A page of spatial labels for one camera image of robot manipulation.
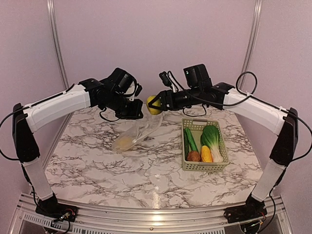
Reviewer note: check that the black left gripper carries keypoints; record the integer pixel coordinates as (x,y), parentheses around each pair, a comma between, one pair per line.
(136,112)

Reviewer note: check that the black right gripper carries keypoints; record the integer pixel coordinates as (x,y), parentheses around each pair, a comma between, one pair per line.
(165,95)

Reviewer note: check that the yellow green lime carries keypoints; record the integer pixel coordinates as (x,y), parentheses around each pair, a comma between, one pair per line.
(157,103)

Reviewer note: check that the clear zip top bag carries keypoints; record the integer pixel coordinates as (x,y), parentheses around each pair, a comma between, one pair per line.
(140,130)

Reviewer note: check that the green white bok choy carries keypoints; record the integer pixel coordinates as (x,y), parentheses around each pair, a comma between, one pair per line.
(210,137)

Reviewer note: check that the yellow orange mango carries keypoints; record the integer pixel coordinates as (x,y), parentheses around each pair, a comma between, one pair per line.
(206,155)

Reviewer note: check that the yellow lemon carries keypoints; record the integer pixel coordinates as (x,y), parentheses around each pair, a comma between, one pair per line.
(124,143)

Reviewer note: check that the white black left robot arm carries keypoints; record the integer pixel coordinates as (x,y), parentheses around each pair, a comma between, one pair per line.
(117,92)

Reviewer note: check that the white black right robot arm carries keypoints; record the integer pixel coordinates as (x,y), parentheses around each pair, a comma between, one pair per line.
(223,96)

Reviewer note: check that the pale green perforated basket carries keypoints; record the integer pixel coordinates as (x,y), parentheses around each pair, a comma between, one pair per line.
(196,126)

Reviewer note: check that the dark green cucumber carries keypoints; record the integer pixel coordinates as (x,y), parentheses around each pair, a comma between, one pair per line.
(186,143)

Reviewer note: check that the light green leafy vegetable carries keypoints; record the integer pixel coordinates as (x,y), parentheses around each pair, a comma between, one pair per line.
(190,139)

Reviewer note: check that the brown potato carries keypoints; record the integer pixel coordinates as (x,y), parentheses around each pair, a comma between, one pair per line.
(193,156)

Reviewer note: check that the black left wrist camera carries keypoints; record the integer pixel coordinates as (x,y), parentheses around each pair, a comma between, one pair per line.
(138,89)

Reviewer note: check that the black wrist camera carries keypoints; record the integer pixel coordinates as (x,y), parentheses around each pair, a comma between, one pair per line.
(165,79)
(138,89)

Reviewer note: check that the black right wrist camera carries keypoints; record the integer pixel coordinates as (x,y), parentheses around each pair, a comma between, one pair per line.
(165,79)

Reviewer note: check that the left aluminium corner post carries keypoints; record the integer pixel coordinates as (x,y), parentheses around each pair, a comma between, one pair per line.
(56,41)

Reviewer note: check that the aluminium corner post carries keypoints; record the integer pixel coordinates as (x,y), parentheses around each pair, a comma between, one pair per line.
(56,41)
(253,34)

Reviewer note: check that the right aluminium corner post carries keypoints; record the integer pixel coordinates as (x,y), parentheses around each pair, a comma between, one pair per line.
(253,34)

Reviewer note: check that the aluminium front frame rail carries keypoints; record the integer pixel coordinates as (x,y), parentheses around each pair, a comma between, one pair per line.
(96,219)

